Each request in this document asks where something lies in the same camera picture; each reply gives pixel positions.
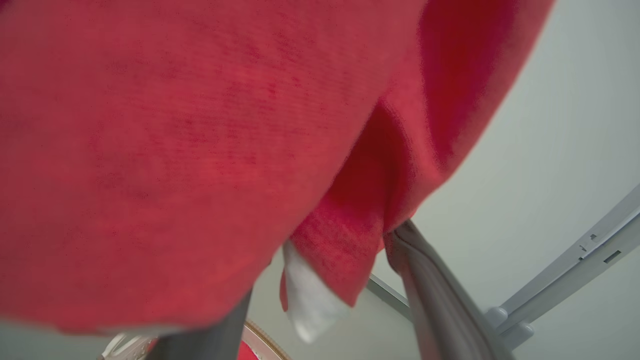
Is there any grey partition post with feet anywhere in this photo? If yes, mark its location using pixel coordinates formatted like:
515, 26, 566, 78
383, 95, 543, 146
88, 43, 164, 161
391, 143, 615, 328
484, 184, 640, 351

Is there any white laundry basket brown rim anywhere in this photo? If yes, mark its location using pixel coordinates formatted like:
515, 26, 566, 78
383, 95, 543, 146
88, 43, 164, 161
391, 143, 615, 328
99, 321, 293, 360

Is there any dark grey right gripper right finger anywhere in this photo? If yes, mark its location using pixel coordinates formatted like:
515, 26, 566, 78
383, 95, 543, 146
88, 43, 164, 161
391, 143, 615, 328
384, 219, 517, 360

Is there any grey partition bottom rail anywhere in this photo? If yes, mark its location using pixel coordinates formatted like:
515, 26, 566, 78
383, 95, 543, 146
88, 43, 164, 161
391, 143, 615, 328
366, 273, 414, 322

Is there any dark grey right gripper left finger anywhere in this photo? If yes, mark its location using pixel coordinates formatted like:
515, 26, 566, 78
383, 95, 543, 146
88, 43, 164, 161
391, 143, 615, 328
145, 289, 252, 360

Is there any red knit garment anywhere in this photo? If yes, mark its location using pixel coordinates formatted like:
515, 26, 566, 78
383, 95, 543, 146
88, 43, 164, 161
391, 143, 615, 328
0, 0, 556, 346

